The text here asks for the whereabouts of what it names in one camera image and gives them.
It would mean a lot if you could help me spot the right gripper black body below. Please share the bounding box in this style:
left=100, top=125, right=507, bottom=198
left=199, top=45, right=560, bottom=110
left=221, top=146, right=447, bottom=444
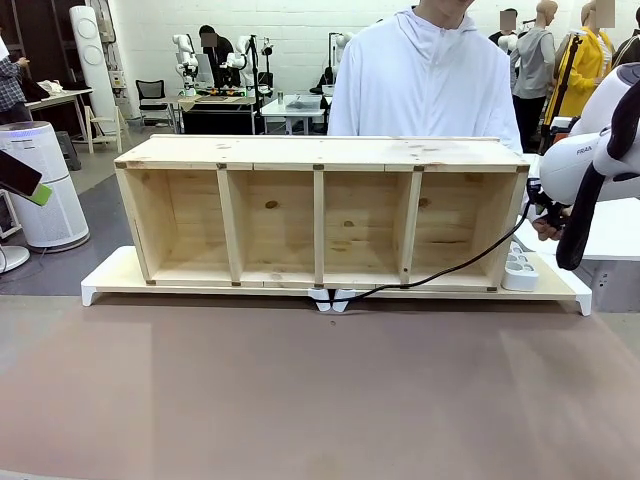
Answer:
left=524, top=177, right=557, bottom=217

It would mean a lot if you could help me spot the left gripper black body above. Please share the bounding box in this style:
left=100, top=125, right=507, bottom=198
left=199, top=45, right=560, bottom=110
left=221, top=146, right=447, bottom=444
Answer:
left=0, top=149, right=44, bottom=197

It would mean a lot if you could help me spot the black power plug cable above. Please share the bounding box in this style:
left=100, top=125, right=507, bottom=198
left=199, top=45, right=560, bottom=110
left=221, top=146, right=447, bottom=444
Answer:
left=325, top=207, right=540, bottom=308

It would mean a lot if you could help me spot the person's hand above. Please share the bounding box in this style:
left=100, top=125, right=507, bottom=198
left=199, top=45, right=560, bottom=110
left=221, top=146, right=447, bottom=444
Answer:
left=531, top=217, right=565, bottom=243

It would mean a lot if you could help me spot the white cylindrical air purifier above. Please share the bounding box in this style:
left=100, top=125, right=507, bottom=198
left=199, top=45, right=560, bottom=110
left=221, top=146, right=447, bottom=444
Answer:
left=0, top=121, right=92, bottom=250

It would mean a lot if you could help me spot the white side table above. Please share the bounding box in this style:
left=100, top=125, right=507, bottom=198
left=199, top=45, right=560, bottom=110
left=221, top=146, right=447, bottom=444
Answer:
left=519, top=153, right=640, bottom=262

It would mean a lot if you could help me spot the wood riser with white legs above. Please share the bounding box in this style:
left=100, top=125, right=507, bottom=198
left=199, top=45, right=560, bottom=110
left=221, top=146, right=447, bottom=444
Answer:
left=332, top=251, right=593, bottom=318
left=80, top=245, right=332, bottom=313

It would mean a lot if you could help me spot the white power strip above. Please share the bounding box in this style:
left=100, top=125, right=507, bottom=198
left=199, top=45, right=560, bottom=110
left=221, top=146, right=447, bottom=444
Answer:
left=499, top=240, right=542, bottom=293

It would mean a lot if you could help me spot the white fan base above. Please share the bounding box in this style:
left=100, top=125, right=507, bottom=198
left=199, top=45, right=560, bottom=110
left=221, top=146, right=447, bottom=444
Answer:
left=0, top=243, right=32, bottom=274

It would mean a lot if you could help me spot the person in plaid shirt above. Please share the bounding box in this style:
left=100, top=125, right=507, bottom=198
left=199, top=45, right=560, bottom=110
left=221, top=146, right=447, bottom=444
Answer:
left=0, top=27, right=31, bottom=126

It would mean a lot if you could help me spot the black tripod stand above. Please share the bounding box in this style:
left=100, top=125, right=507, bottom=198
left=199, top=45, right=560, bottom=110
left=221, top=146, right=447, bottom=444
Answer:
left=536, top=28, right=587, bottom=157

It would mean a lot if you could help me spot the mannequin in grey hoodie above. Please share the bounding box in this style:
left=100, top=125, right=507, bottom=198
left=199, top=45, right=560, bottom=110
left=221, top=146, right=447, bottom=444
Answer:
left=509, top=0, right=558, bottom=156

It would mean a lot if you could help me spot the mannequin in yellow jacket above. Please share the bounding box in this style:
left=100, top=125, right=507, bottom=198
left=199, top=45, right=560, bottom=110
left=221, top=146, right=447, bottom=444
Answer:
left=549, top=0, right=617, bottom=132

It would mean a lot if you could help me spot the tall white air conditioner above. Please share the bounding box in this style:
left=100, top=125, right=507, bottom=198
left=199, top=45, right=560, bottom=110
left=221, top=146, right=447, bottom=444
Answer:
left=68, top=4, right=118, bottom=122

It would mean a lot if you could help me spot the black mesh office chair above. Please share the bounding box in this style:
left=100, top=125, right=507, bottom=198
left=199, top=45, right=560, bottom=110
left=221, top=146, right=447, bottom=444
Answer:
left=135, top=78, right=175, bottom=127

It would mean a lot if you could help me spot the person in white hoodie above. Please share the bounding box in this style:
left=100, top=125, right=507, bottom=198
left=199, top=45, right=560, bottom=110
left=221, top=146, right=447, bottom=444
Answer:
left=326, top=0, right=525, bottom=155

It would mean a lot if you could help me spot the person in black sweater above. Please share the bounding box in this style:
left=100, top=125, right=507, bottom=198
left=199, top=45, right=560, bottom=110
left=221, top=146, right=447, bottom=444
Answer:
left=487, top=8, right=520, bottom=54

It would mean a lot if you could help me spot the mannequin in brown jacket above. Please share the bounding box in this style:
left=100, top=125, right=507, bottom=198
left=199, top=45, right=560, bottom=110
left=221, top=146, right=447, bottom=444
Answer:
left=612, top=19, right=640, bottom=71

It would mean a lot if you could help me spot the four-compartment pine wood shelf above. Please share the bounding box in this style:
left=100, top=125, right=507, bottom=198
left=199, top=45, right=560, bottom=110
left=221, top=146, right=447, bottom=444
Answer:
left=113, top=134, right=532, bottom=294

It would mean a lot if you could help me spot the white background work table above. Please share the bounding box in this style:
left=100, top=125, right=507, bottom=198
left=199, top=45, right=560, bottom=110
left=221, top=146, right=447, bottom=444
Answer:
left=260, top=92, right=332, bottom=136

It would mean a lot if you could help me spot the black arm cable sleeve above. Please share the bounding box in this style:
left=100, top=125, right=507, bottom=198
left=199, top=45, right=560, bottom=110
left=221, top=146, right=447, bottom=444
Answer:
left=555, top=89, right=640, bottom=272

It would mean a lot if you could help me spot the person in black with lanyard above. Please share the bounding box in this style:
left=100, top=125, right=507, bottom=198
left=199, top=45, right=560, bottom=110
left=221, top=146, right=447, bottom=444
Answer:
left=198, top=24, right=237, bottom=90

